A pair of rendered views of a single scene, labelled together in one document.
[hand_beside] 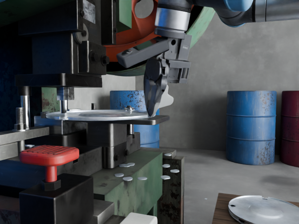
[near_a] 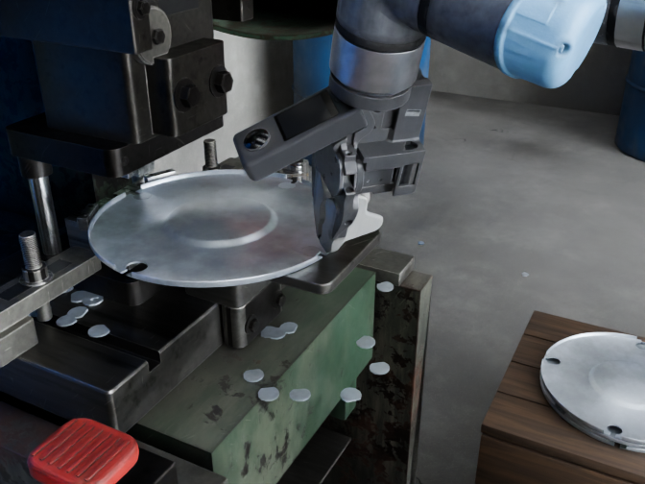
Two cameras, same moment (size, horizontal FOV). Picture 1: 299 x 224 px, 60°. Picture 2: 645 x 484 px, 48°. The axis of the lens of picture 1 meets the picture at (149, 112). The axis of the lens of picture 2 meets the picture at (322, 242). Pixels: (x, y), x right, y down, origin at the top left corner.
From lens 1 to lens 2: 0.32 m
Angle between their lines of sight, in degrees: 25
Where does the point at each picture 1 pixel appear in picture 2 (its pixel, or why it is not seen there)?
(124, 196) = (261, 425)
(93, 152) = (196, 326)
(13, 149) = (25, 335)
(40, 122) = (79, 233)
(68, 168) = (140, 384)
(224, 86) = not seen: outside the picture
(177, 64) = (388, 160)
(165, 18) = (351, 66)
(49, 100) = not seen: hidden behind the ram
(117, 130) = not seen: hidden behind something
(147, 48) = (306, 136)
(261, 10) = (632, 36)
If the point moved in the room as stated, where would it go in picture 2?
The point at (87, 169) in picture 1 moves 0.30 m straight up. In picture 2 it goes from (184, 364) to (155, 90)
